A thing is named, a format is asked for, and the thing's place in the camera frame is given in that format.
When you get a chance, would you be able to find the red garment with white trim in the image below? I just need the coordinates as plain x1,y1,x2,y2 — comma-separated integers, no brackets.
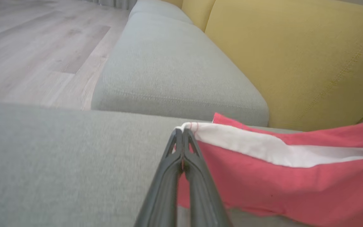
175,113,363,227

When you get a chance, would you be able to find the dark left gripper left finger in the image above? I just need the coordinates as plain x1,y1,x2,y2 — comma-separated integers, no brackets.
134,128,184,227

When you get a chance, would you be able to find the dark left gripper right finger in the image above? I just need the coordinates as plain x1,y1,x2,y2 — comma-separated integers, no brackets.
183,128,233,227

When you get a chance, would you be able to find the yellow sofa back cushion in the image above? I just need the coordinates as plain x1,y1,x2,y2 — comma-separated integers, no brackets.
181,0,217,33
205,0,363,132
161,0,184,9

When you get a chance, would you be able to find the large grey ottoman cushion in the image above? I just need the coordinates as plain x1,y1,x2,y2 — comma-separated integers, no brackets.
0,101,363,227

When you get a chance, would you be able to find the grey curtain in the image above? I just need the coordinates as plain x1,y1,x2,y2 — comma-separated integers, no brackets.
83,0,138,10

